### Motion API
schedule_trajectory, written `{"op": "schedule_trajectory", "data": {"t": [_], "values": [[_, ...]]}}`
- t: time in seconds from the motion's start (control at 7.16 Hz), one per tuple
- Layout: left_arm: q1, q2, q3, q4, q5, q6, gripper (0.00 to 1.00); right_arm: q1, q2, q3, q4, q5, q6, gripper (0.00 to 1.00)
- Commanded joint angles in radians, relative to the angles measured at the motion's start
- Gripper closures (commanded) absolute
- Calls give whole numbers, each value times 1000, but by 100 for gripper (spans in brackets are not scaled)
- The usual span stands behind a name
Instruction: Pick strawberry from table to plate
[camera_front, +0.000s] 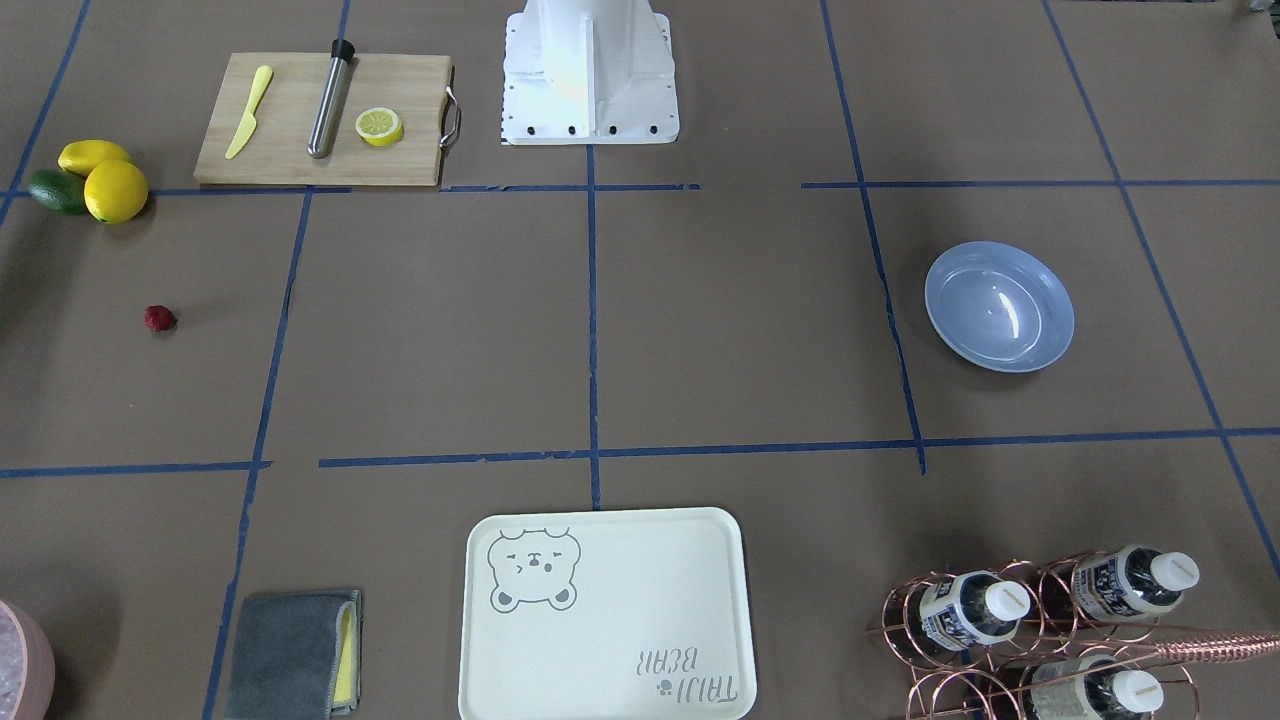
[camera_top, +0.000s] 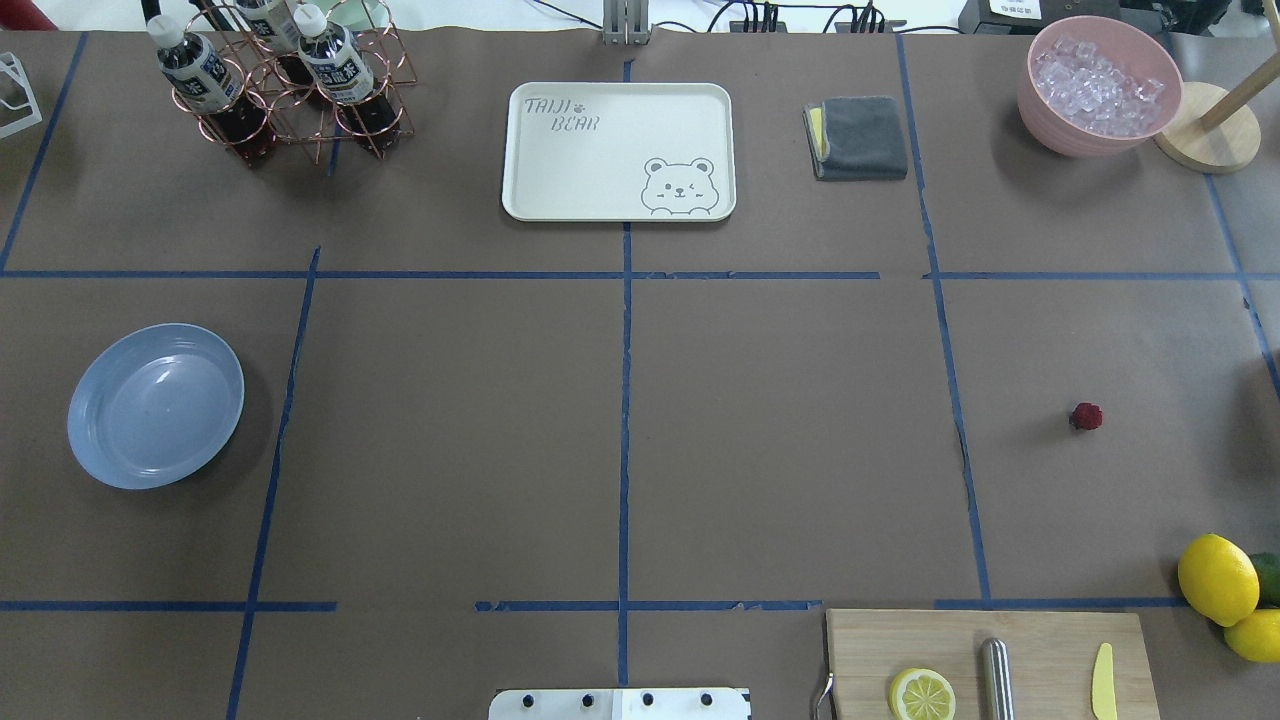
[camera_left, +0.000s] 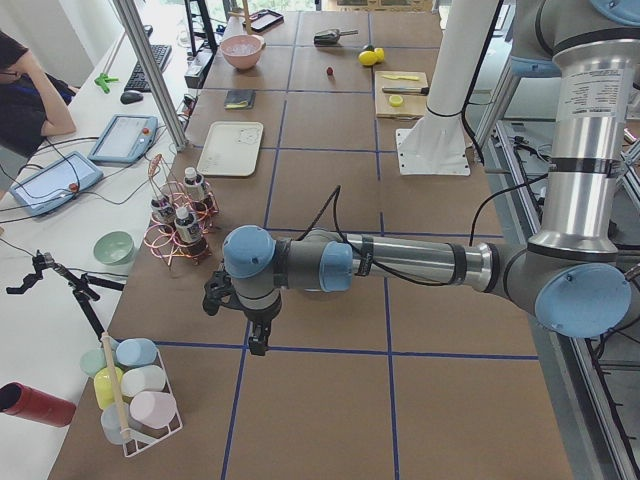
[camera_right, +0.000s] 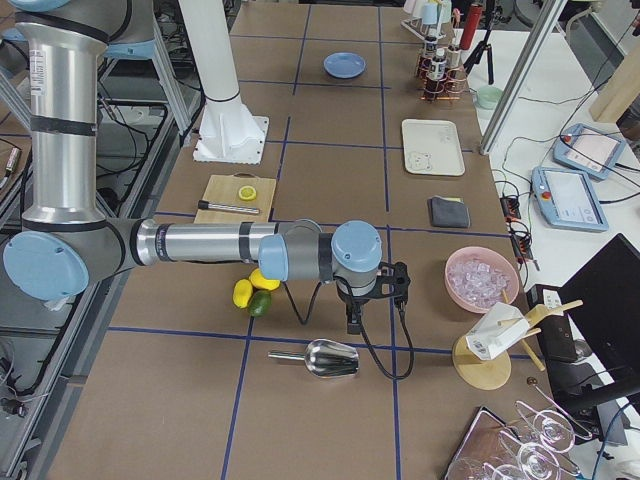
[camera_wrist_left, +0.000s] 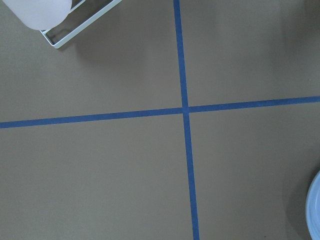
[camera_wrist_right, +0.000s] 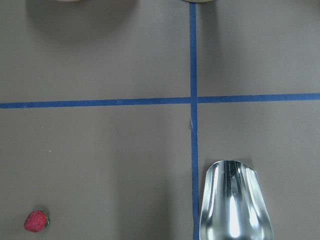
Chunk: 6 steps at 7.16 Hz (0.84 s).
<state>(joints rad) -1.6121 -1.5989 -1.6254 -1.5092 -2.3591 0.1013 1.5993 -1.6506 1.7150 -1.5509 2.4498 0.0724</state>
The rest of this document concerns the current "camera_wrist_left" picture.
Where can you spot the blue plate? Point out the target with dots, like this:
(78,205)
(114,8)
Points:
(312,208)

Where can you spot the pale pink plastic cup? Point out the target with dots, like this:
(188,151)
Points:
(40,14)

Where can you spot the white wire cup rack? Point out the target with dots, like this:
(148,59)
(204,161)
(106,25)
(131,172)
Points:
(83,13)

